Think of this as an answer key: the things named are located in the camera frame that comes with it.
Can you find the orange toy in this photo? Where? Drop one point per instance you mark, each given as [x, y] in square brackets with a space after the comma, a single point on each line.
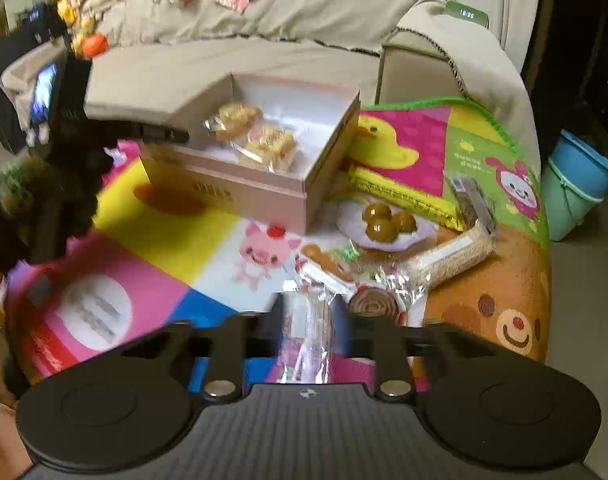
[94, 45]

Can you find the brown biscuit stick packet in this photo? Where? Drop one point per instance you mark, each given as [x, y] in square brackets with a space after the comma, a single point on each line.
[329, 260]

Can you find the swirl roll cake packet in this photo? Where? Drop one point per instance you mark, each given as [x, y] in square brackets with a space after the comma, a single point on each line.
[376, 305]

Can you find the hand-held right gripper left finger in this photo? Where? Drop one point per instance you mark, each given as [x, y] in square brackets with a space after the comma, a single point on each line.
[278, 320]

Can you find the colourful cartoon play mat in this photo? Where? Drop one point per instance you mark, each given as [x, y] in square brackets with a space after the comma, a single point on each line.
[184, 225]

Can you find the blue plastic bucket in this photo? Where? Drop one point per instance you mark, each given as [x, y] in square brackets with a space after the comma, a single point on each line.
[591, 160]

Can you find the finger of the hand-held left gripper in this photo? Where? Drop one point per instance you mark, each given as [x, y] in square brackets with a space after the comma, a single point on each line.
[154, 132]

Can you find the clear snack bar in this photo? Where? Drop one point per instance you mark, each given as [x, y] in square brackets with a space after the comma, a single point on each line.
[309, 345]

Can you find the pink cardboard box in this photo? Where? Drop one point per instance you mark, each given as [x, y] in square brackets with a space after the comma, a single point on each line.
[264, 195]

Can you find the green digital clock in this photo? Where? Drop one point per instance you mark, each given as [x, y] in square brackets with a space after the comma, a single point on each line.
[466, 14]

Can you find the beige sofa throw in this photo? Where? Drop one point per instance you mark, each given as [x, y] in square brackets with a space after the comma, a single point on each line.
[264, 15]
[483, 65]

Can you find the yellow snack packet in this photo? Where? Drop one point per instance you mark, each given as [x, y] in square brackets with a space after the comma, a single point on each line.
[398, 192]

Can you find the teal plastic bucket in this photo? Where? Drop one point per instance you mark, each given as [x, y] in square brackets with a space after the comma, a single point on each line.
[563, 210]

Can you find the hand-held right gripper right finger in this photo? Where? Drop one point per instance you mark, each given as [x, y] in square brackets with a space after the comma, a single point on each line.
[341, 325]

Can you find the dark wrapped snack bar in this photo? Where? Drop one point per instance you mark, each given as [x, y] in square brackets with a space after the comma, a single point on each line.
[474, 202]

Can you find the yellow label bun packet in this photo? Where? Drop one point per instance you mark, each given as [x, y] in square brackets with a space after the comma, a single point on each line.
[234, 117]

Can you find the beige curtain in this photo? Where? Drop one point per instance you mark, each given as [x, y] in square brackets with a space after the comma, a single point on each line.
[521, 10]

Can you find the red label bun packet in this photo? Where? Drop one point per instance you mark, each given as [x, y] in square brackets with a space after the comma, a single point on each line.
[270, 147]

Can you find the rice cracker roll packet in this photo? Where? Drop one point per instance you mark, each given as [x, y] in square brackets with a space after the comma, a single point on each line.
[451, 257]

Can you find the beige sofa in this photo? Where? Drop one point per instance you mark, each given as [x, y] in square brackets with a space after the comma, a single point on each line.
[159, 75]

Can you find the purple chestnut snack packet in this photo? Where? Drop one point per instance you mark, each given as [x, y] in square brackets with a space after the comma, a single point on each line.
[383, 227]

